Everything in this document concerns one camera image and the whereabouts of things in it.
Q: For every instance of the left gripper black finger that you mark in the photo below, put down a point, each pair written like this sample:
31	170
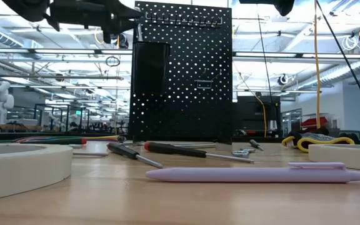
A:
127	12
123	26

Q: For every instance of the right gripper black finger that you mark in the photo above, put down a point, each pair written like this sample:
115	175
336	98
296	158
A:
284	6

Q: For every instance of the short black precision screwdriver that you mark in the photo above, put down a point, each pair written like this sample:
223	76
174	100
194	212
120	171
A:
255	144

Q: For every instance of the silver half-inch combination wrench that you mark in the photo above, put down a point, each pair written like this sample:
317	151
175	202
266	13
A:
242	153

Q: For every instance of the lilac plastic pen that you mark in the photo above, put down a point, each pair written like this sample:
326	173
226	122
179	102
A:
245	175

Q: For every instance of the black pegboard bin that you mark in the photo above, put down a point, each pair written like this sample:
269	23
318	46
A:
150	68

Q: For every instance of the black slanted stand pole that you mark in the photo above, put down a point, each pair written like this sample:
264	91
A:
348	62

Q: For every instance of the black metal pegboard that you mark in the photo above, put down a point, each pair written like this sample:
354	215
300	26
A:
198	109

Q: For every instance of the black background cabinet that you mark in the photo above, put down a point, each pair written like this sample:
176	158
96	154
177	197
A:
255	115

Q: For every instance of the red background bin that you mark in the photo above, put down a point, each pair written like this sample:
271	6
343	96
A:
314	122

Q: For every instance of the black glove yellow trim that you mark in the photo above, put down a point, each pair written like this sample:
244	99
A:
317	139

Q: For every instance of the white masking tape roll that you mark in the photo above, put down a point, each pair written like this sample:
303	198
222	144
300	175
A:
345	157
20	168

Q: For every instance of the silver pegboard tool rail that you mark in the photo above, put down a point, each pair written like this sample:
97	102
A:
183	20

